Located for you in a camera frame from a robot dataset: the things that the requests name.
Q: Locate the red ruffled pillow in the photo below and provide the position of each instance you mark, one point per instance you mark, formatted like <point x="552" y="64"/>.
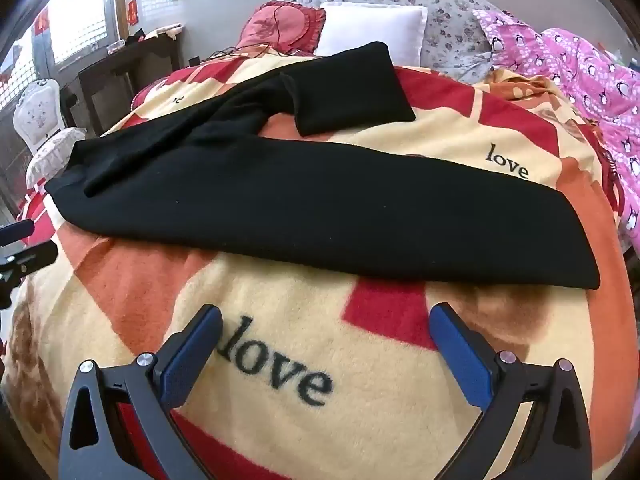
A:
<point x="287" y="22"/>

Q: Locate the beige cloth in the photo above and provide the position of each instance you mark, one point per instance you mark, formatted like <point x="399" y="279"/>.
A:
<point x="167" y="30"/>

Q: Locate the printed red orange blanket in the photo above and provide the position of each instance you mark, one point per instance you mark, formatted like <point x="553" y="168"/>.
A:
<point x="400" y="410"/>

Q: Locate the dark wooden desk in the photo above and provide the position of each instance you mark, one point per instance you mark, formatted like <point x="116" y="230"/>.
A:
<point x="125" y="75"/>

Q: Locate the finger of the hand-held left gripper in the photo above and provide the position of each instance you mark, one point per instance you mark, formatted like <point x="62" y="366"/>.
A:
<point x="17" y="232"/>
<point x="30" y="257"/>

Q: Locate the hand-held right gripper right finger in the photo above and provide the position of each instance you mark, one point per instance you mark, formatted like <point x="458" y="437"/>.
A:
<point x="460" y="355"/>

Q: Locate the pink penguin print blanket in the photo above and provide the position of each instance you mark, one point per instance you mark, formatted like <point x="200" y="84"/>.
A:
<point x="575" y="70"/>

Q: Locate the red paper wall decoration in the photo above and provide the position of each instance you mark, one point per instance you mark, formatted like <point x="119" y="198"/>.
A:
<point x="43" y="23"/>
<point x="133" y="11"/>

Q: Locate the grey floral pillow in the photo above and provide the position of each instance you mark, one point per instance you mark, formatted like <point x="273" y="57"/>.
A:
<point x="450" y="30"/>

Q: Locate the white pillow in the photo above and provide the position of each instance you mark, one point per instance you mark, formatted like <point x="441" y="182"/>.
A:
<point x="370" y="27"/>

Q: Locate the white ornate chair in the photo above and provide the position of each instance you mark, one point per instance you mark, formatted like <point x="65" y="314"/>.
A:
<point x="37" y="110"/>

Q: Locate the barred window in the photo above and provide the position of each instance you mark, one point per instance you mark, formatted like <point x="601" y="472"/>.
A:
<point x="80" y="15"/>

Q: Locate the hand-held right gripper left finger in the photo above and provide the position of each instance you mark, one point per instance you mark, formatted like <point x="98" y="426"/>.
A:
<point x="192" y="357"/>

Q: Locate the black pants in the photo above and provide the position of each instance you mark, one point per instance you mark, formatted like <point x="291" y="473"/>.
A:
<point x="300" y="210"/>

